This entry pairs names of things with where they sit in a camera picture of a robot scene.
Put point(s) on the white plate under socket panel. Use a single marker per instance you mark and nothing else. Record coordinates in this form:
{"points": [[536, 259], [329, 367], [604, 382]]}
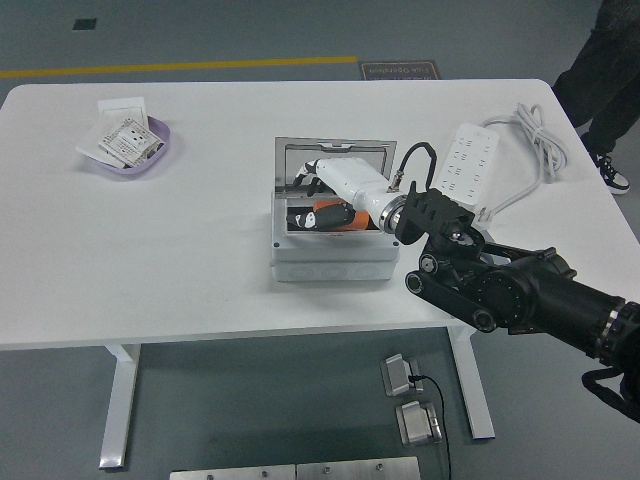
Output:
{"points": [[90, 145]]}

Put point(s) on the grey junction box clear lid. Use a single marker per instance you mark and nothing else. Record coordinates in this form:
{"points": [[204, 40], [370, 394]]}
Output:
{"points": [[330, 255]]}

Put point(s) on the blank white wall plate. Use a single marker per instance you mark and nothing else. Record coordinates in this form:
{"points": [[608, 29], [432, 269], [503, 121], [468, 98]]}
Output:
{"points": [[122, 107]]}

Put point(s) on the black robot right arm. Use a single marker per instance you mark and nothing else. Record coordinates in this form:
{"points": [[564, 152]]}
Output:
{"points": [[525, 295]]}

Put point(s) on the black floor sign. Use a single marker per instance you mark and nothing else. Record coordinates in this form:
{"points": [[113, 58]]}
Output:
{"points": [[400, 71]]}

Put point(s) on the white table leg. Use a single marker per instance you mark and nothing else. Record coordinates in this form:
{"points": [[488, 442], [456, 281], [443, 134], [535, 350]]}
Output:
{"points": [[475, 390], [120, 400]]}

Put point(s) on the purple plastic tray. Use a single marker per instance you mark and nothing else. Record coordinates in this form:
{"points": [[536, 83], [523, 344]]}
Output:
{"points": [[165, 137]]}

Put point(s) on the silver foot pedal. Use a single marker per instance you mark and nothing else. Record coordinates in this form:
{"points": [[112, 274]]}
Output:
{"points": [[417, 425], [397, 375]]}

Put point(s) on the white power strip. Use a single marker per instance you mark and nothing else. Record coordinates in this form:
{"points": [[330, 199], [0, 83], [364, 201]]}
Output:
{"points": [[470, 155]]}

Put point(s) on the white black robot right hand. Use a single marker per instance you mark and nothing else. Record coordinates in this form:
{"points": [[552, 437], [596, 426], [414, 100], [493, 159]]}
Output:
{"points": [[350, 177]]}

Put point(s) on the white socket panel with print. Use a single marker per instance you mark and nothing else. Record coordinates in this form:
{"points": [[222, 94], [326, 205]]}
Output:
{"points": [[131, 142]]}

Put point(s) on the person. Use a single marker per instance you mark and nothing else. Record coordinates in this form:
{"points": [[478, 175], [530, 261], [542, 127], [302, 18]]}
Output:
{"points": [[610, 75]]}

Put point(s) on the grey metal base plate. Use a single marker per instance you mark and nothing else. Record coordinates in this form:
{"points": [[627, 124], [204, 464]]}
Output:
{"points": [[357, 469], [232, 473]]}

